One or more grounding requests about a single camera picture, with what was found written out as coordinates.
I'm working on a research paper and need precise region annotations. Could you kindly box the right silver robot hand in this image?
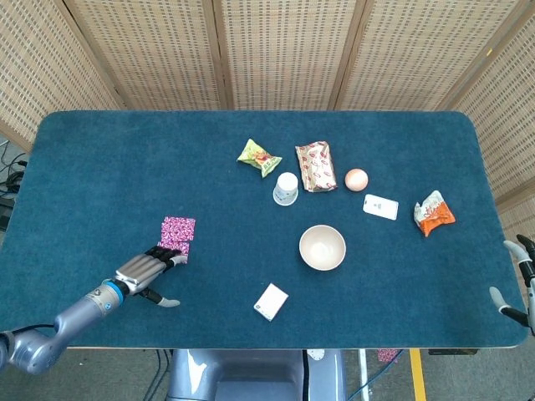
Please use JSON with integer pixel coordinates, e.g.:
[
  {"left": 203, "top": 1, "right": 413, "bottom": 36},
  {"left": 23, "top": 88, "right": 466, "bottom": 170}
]
[{"left": 488, "top": 233, "right": 535, "bottom": 335}]

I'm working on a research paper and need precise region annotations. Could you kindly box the green snack bag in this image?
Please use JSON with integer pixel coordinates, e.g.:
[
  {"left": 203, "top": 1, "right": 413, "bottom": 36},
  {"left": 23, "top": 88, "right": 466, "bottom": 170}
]
[{"left": 237, "top": 138, "right": 283, "bottom": 179}]

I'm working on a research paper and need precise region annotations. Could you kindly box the white pink tissue pack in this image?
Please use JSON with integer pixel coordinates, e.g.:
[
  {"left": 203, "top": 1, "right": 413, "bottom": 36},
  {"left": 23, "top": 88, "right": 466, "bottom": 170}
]
[{"left": 252, "top": 282, "right": 290, "bottom": 322}]

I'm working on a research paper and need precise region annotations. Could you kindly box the black cable bundle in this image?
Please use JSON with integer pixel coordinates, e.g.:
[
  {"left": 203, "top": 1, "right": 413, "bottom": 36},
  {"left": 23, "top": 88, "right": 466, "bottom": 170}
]
[{"left": 0, "top": 140, "right": 28, "bottom": 200}]

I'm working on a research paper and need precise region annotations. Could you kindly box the white smartphone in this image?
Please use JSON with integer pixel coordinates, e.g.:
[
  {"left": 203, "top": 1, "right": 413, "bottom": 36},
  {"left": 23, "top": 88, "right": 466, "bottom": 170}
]
[{"left": 362, "top": 194, "right": 400, "bottom": 221}]

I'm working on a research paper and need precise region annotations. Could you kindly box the white orange snack bag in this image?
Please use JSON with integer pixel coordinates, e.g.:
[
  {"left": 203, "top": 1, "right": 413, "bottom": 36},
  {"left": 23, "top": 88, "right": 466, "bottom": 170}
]
[{"left": 413, "top": 190, "right": 456, "bottom": 238}]

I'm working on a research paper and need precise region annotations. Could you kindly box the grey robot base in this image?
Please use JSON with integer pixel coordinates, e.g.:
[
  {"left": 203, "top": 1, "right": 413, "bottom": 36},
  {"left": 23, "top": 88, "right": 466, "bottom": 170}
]
[{"left": 166, "top": 348, "right": 348, "bottom": 401}]

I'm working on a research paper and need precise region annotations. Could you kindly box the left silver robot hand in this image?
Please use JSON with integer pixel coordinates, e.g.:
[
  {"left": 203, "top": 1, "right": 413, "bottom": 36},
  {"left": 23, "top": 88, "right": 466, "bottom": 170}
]
[{"left": 113, "top": 245, "right": 189, "bottom": 309}]

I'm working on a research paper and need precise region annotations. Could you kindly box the woven screen panel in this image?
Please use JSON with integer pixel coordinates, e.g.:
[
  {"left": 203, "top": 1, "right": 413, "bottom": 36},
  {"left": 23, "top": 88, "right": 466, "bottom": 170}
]
[
  {"left": 211, "top": 0, "right": 369, "bottom": 112},
  {"left": 62, "top": 0, "right": 229, "bottom": 112},
  {"left": 0, "top": 0, "right": 126, "bottom": 154},
  {"left": 438, "top": 0, "right": 535, "bottom": 247},
  {"left": 334, "top": 0, "right": 513, "bottom": 113}
]

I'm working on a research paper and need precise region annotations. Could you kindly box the beige bowl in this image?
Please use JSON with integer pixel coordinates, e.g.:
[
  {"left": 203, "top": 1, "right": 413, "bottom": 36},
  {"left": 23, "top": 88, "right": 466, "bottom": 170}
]
[{"left": 298, "top": 224, "right": 347, "bottom": 272}]

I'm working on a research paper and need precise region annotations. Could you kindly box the blue cable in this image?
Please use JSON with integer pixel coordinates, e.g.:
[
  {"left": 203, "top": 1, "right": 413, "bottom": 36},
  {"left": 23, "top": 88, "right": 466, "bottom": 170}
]
[{"left": 346, "top": 350, "right": 405, "bottom": 398}]

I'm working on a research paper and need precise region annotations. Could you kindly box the blue table carpet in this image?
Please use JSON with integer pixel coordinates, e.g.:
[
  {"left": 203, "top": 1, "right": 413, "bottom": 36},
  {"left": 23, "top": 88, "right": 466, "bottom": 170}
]
[{"left": 0, "top": 109, "right": 530, "bottom": 350}]

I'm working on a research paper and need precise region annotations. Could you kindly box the peach coloured ball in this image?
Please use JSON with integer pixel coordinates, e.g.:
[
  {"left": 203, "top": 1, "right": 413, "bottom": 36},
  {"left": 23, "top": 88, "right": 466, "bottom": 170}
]
[{"left": 344, "top": 167, "right": 369, "bottom": 193}]

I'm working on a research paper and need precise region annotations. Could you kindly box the gold red snack bag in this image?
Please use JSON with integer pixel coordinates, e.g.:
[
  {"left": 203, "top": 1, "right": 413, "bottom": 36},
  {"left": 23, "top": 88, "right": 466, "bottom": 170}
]
[{"left": 294, "top": 140, "right": 338, "bottom": 194}]

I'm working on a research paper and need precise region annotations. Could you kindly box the white table leg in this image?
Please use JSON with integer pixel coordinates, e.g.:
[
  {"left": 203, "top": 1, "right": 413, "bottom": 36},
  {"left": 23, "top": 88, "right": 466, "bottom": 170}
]
[{"left": 358, "top": 348, "right": 371, "bottom": 401}]

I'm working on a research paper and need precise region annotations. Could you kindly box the white floral paper cup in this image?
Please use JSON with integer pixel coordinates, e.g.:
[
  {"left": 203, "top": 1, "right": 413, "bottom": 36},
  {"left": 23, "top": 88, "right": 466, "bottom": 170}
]
[{"left": 273, "top": 171, "right": 299, "bottom": 207}]

